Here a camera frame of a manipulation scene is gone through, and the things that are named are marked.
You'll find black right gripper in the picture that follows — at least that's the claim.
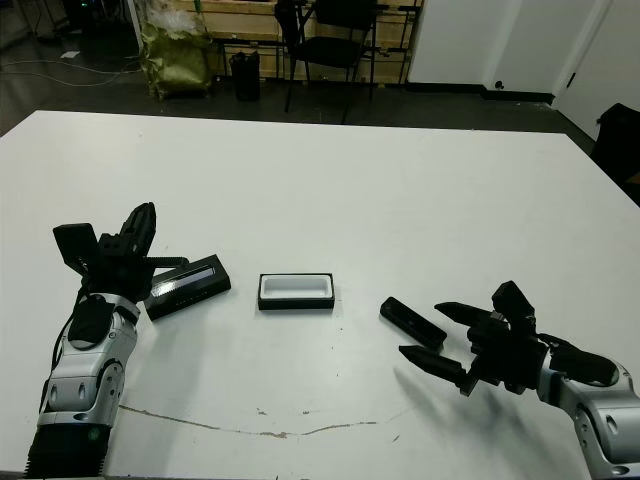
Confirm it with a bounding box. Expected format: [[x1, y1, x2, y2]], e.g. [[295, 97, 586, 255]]
[[398, 301, 546, 400]]

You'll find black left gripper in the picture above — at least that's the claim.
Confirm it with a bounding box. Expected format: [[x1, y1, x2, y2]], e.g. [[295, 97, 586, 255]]
[[77, 200, 191, 303]]

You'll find slim black camera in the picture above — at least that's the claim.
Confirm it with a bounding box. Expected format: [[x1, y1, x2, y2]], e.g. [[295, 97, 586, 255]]
[[379, 296, 449, 351]]

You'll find black box lid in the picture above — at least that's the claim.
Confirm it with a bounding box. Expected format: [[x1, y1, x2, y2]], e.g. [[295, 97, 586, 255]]
[[145, 253, 233, 321]]

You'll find black box base white insert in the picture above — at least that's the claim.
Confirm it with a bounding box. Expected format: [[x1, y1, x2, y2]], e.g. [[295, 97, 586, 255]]
[[258, 272, 335, 312]]

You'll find green bag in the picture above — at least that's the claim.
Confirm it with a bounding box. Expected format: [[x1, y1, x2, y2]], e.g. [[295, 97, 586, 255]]
[[139, 22, 214, 99]]

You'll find black waste bin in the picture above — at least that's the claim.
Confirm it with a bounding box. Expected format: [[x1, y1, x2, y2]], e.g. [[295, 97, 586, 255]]
[[228, 51, 261, 103]]

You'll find dark equipment cabinet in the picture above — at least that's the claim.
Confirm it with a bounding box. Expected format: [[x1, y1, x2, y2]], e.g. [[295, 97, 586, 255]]
[[64, 0, 136, 49]]

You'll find clear plastic bag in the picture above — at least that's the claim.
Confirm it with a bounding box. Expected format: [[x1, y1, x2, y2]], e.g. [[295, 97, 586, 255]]
[[145, 0, 200, 31]]

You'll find black bulky chair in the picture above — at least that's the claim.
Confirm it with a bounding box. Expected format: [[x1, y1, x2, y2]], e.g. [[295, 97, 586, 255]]
[[594, 103, 640, 206]]

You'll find black folding chair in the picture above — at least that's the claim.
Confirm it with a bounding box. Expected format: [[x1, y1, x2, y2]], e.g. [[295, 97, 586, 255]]
[[274, 0, 382, 125]]

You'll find white door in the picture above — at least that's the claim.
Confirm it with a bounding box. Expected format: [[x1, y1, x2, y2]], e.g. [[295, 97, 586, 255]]
[[552, 0, 640, 151]]

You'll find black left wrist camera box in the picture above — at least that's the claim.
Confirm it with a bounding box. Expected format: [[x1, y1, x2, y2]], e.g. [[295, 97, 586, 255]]
[[52, 223, 99, 266]]

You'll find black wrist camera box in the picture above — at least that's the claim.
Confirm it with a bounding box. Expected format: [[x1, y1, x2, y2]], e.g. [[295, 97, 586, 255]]
[[52, 223, 99, 266], [491, 280, 537, 329]]

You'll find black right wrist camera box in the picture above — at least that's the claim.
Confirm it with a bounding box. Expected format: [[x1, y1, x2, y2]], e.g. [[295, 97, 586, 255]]
[[491, 280, 537, 329]]

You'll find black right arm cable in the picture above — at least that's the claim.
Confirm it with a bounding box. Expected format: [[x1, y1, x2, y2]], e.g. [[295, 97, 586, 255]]
[[534, 329, 576, 354]]

